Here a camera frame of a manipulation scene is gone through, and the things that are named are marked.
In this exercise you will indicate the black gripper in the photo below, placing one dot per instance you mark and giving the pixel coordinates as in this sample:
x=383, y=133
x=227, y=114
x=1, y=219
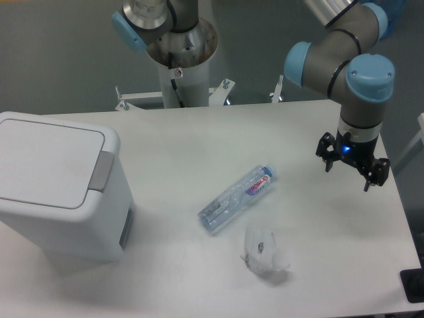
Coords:
x=355, y=146

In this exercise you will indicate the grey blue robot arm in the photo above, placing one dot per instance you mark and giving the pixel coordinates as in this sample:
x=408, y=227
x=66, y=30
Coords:
x=341, y=68

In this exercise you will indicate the white plastic trash can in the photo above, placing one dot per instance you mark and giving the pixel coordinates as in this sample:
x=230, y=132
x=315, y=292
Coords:
x=99, y=227

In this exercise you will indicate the white trash can lid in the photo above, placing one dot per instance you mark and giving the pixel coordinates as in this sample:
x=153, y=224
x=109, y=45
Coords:
x=47, y=164

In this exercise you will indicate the black device at table edge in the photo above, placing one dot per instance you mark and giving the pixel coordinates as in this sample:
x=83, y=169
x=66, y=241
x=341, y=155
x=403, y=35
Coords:
x=412, y=281

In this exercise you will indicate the clear plastic water bottle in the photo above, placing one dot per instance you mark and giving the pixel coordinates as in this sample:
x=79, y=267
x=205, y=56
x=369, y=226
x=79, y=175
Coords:
x=236, y=197

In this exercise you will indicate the white frame at right edge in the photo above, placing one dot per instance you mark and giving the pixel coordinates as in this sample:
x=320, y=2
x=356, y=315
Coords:
x=413, y=148

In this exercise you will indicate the white pedestal base frame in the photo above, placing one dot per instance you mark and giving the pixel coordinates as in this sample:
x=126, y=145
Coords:
x=178, y=97

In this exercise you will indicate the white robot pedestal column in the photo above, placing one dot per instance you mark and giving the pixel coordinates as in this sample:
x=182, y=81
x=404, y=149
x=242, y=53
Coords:
x=185, y=57

